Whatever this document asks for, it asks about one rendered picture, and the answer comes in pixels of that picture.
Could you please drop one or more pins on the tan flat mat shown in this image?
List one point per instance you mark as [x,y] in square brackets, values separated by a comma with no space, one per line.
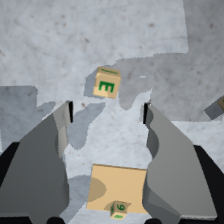
[114,183]

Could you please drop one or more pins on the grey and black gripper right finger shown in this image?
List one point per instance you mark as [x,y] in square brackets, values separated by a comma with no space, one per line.
[183,185]

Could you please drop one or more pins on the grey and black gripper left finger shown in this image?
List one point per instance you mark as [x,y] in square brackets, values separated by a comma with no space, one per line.
[33,179]

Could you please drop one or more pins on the beige block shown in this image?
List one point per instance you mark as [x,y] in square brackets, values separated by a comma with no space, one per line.
[107,82]
[118,210]
[221,103]

